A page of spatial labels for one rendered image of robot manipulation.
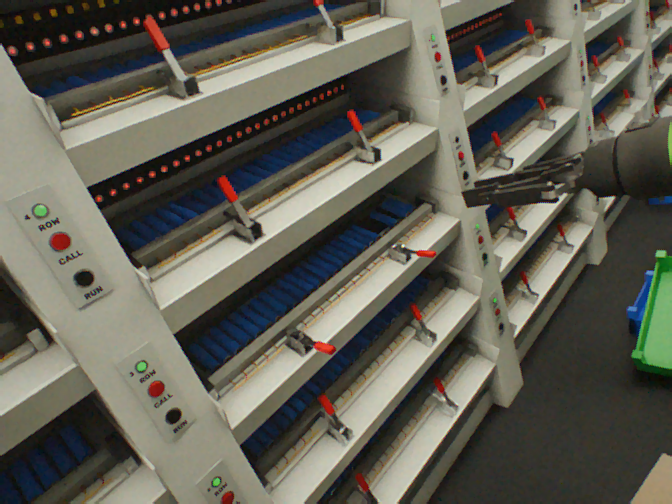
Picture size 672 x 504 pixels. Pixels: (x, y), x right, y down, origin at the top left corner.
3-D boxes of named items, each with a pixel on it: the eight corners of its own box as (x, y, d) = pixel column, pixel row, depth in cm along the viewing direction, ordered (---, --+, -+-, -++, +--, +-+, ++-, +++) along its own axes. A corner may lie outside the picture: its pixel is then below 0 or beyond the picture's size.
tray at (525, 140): (575, 123, 136) (589, 76, 127) (479, 215, 102) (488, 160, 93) (510, 109, 147) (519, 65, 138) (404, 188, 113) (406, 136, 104)
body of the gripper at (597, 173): (631, 124, 58) (560, 142, 65) (606, 148, 53) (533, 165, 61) (646, 178, 60) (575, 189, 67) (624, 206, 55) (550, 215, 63)
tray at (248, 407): (458, 236, 96) (463, 197, 90) (236, 448, 62) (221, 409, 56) (382, 205, 107) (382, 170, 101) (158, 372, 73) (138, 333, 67)
